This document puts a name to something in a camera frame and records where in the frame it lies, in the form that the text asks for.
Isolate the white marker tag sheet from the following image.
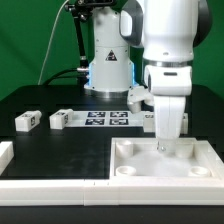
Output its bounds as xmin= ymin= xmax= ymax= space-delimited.
xmin=67 ymin=111 xmax=144 ymax=127

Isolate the white cable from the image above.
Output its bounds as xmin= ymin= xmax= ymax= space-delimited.
xmin=37 ymin=0 xmax=69 ymax=86

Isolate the white U-shaped obstacle fence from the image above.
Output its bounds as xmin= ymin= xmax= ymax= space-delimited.
xmin=0 ymin=139 xmax=224 ymax=207

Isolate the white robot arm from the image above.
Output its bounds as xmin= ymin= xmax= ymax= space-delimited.
xmin=84 ymin=0 xmax=212 ymax=153

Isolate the white square tabletop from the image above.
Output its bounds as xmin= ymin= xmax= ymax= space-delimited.
xmin=110 ymin=138 xmax=224 ymax=180

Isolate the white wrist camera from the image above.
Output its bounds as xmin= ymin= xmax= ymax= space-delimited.
xmin=144 ymin=65 xmax=192 ymax=96

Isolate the black camera stand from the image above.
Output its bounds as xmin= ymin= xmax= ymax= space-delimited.
xmin=65 ymin=0 xmax=117 ymax=85

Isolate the black cable bundle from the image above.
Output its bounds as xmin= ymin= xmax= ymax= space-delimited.
xmin=43 ymin=67 xmax=89 ymax=87

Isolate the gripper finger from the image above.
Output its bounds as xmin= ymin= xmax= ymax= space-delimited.
xmin=157 ymin=138 xmax=175 ymax=154

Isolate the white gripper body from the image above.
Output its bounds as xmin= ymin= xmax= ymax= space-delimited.
xmin=154 ymin=96 xmax=186 ymax=140

